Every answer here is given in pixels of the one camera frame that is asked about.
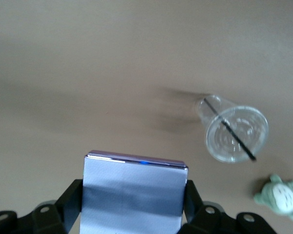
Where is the lilac phone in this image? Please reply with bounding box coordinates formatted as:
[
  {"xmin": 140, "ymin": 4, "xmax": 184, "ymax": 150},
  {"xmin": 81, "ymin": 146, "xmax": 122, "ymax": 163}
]
[{"xmin": 79, "ymin": 150, "xmax": 189, "ymax": 234}]

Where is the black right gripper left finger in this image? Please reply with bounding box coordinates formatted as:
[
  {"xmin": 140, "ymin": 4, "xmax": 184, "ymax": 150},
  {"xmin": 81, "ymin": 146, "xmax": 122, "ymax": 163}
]
[{"xmin": 0, "ymin": 179, "xmax": 84, "ymax": 234}]

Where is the clear plastic cup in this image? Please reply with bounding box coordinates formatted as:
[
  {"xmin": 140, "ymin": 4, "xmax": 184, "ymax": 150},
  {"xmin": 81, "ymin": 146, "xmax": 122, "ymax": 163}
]
[{"xmin": 197, "ymin": 94, "xmax": 270, "ymax": 164}]

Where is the black drinking straw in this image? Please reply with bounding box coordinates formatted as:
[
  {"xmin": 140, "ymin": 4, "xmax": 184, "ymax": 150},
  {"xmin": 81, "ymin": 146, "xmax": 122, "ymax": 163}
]
[{"xmin": 204, "ymin": 97, "xmax": 257, "ymax": 161}]

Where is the grey-green Totoro plush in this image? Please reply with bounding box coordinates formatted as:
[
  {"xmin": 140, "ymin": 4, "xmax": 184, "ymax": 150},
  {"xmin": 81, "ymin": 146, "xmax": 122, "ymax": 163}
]
[{"xmin": 253, "ymin": 173, "xmax": 293, "ymax": 221}]

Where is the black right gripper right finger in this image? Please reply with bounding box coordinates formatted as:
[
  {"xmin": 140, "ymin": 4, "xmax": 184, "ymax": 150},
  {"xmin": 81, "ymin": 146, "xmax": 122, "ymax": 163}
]
[{"xmin": 178, "ymin": 180, "xmax": 279, "ymax": 234}]

